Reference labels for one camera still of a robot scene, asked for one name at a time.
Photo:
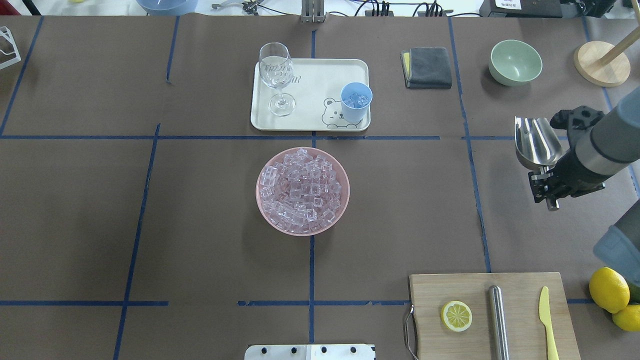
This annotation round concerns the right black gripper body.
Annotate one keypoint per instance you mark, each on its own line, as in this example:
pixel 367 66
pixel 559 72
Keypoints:
pixel 569 168

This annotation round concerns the metal ice scoop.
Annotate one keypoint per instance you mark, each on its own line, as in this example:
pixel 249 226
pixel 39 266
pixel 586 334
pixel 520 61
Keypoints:
pixel 536 143

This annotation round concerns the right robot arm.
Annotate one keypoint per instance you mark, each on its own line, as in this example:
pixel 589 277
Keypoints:
pixel 601 145

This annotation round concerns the light blue cup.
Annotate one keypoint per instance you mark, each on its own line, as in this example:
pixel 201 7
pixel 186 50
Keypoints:
pixel 356 98

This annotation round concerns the pink bowl of ice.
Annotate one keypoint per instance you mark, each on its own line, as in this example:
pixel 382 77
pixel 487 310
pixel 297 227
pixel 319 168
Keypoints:
pixel 302 191

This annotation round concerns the yellow lemon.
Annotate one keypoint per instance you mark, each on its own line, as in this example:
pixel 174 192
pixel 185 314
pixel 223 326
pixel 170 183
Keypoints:
pixel 609 290
pixel 628 319

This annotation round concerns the wooden stand with round base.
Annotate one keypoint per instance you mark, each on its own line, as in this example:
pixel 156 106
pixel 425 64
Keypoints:
pixel 604 64

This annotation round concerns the green bowl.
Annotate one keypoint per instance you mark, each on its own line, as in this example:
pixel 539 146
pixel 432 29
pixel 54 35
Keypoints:
pixel 514 63

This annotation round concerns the yellow plastic knife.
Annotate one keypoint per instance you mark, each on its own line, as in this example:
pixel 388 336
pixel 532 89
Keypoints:
pixel 544 314

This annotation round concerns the green lime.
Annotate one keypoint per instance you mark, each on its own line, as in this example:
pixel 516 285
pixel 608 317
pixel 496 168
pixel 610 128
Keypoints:
pixel 634 293

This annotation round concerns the wooden cutting board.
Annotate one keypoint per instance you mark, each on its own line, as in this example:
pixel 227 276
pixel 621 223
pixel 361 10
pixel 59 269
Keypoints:
pixel 526 334

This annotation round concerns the lemon slice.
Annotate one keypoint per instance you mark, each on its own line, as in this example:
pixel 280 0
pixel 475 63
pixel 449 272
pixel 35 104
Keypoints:
pixel 456 316

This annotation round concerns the grey folded cloth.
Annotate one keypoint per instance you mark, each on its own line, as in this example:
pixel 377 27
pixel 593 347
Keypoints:
pixel 427 68

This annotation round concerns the metal rod tool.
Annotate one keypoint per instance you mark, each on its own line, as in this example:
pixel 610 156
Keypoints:
pixel 498 321

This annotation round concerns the cream serving tray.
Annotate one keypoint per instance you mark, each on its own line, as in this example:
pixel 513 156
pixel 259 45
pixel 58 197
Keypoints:
pixel 316 88

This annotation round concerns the clear wine glass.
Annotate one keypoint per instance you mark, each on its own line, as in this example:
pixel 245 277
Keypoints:
pixel 275 66

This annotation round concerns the blue bowl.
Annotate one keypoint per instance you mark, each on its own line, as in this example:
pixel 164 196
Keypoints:
pixel 168 7

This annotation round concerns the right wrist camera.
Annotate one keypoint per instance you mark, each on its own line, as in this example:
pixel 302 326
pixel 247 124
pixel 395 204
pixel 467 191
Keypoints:
pixel 580 118

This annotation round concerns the aluminium frame post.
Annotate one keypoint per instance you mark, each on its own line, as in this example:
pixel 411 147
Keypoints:
pixel 313 11

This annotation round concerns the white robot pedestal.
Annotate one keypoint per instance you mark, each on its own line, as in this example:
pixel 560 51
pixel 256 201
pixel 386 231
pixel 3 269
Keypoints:
pixel 345 351

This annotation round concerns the white wire cup rack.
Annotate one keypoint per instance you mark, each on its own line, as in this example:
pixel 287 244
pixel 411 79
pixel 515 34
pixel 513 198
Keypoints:
pixel 9 52

